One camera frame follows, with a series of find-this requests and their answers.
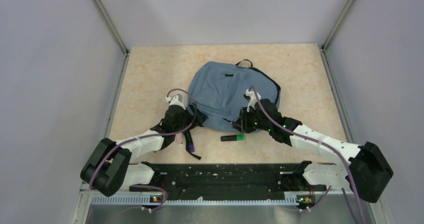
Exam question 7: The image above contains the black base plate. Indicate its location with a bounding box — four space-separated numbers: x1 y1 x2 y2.
145 161 337 201

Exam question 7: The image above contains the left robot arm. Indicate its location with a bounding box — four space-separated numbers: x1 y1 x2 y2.
80 103 208 197

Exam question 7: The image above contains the green highlighter pen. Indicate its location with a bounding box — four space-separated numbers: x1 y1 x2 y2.
220 134 245 142

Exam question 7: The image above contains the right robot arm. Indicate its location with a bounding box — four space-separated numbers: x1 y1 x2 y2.
232 99 394 203

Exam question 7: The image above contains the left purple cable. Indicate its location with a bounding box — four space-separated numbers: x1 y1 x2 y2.
88 88 197 213

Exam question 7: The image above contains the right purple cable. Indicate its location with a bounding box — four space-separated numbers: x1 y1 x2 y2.
250 85 367 224

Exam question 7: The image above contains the purple highlighter pen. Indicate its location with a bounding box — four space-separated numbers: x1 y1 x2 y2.
184 131 195 154

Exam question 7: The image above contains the pink eraser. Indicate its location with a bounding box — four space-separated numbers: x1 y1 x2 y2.
175 133 184 146

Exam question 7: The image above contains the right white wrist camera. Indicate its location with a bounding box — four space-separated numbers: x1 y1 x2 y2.
244 89 261 113

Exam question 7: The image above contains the aluminium frame rail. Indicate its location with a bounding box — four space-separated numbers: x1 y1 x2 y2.
72 188 390 224

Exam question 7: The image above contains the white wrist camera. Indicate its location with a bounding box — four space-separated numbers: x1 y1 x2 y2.
165 94 186 110
244 89 261 113

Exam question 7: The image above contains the purple cable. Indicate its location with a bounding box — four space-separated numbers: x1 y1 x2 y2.
250 85 367 224
88 88 197 213

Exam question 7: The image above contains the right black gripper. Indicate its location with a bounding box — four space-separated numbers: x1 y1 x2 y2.
232 105 272 134

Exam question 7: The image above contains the blue student backpack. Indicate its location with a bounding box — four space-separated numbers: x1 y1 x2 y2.
188 61 281 133

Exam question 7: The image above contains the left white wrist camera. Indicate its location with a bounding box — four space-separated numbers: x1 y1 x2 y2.
165 94 186 110

